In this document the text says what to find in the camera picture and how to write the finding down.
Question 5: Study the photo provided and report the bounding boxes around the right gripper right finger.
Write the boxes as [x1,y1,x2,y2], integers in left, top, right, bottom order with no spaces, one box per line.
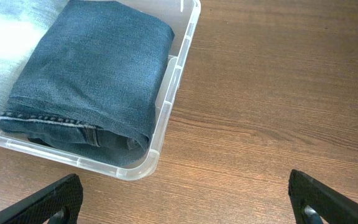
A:
[288,169,358,223]

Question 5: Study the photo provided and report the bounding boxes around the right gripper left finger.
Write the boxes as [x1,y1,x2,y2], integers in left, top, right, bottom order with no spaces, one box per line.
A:
[0,174,83,224]

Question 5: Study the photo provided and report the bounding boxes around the dark blue jeans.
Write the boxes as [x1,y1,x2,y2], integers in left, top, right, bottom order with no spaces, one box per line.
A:
[0,1,175,166]

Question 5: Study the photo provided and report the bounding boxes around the light blue jeans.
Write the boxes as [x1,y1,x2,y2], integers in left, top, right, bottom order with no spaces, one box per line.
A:
[0,0,71,133]

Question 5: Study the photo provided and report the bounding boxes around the clear plastic storage container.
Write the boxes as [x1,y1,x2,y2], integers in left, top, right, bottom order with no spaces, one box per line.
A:
[0,0,201,180]

